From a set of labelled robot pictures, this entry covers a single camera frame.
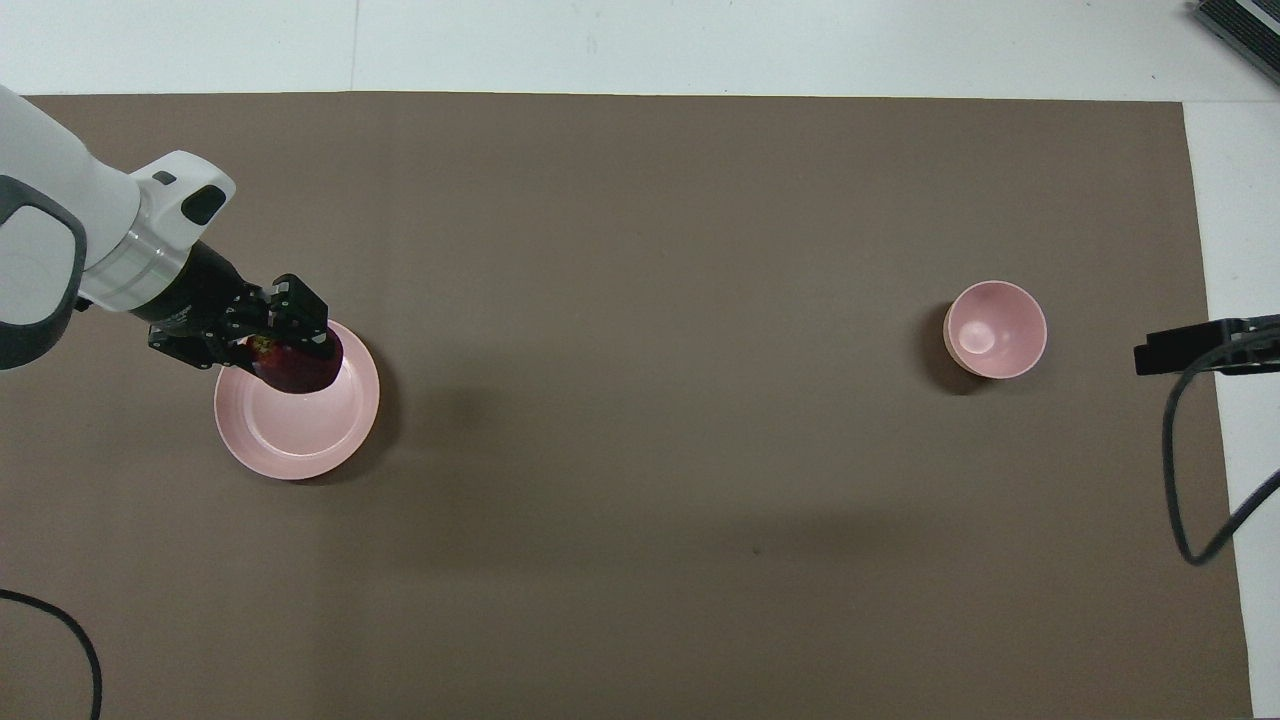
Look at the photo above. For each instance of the red apple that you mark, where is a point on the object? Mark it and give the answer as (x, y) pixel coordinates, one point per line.
(300, 372)

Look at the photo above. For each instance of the brown table mat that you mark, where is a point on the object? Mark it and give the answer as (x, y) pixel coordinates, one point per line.
(640, 250)

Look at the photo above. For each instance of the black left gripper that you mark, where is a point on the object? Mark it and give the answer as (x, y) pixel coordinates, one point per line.
(200, 295)

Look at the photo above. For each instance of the grey ribbed device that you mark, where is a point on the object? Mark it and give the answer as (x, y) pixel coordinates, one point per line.
(1250, 20)

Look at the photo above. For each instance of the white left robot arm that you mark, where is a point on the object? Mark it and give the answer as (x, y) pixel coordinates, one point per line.
(60, 180)

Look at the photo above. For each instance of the pink plate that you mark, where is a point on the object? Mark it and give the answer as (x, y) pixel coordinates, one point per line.
(300, 430)

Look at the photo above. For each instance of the pink bowl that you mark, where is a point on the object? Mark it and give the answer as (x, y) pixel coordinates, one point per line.
(1000, 330)

